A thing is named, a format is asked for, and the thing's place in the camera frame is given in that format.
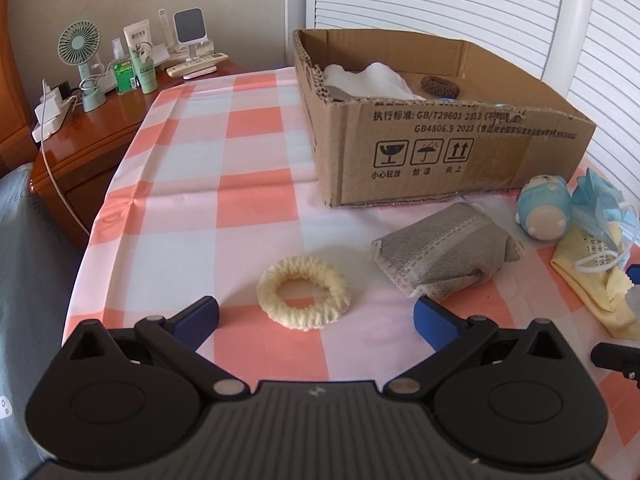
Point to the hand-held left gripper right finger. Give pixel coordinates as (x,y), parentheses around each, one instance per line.
(432,322)

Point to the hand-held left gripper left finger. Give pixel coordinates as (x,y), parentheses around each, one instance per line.
(197,320)

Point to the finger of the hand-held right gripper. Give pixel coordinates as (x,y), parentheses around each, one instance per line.
(635,275)
(615,357)

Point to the yellow cleaning cloth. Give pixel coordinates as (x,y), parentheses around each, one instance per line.
(590,285)

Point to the blue face mask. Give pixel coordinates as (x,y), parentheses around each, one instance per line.
(622,230)
(595,190)

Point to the cream scrunchie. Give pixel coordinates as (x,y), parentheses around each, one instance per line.
(270,300)

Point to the grey fabric pouch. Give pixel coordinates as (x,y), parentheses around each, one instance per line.
(440,245)

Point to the blue plush toy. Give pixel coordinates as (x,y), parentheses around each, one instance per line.
(542,205)

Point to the cardboard box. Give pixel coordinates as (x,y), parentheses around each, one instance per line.
(450,160)

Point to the brown scrunchie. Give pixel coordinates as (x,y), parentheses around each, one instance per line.
(428,85)

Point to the white cloth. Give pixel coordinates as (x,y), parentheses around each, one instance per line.
(375,82)

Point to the pink checkered tablecloth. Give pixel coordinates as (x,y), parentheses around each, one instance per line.
(200,210)

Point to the grey blue bedsheet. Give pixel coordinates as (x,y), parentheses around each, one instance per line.
(35,285)

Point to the wooden nightstand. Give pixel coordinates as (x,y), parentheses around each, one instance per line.
(100,135)

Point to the small white remote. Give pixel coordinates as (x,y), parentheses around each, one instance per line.
(199,74)

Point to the white power strip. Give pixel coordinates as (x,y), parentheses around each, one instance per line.
(50,122)

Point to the white remote control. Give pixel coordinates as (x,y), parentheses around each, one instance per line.
(197,64)

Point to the green clear bottle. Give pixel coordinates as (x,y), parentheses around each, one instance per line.
(122,72)

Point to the white green tube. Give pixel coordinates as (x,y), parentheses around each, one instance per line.
(142,65)

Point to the black charger plug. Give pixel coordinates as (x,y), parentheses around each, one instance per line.
(59,91)

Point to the white stand mirror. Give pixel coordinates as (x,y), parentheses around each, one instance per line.
(189,25)

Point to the wooden headboard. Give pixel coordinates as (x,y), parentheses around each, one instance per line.
(12,85)

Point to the green desk fan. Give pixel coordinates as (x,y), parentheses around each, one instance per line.
(79,42)

